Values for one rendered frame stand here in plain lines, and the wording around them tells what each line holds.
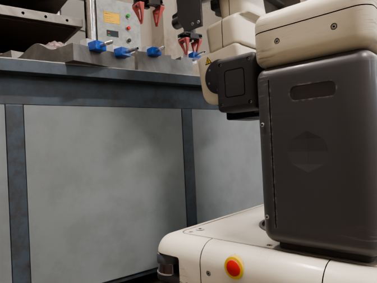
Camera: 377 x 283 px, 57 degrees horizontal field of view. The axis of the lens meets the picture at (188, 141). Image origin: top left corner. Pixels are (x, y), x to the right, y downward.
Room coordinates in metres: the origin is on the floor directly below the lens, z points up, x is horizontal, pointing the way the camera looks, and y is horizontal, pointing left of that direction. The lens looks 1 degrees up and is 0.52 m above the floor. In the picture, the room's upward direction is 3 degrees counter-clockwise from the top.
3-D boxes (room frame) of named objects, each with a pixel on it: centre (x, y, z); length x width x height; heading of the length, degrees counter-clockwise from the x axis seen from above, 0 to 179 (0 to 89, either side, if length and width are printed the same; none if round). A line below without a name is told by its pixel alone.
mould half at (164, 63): (1.60, 0.22, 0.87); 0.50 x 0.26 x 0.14; 36
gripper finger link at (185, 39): (1.64, -0.02, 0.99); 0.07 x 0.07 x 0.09; 36
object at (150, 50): (1.34, 0.11, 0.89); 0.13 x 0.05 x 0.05; 35
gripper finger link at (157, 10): (1.39, 0.11, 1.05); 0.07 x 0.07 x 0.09; 35
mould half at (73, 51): (1.32, 0.46, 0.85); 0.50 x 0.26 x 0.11; 53
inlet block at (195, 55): (1.61, -0.05, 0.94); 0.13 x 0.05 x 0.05; 35
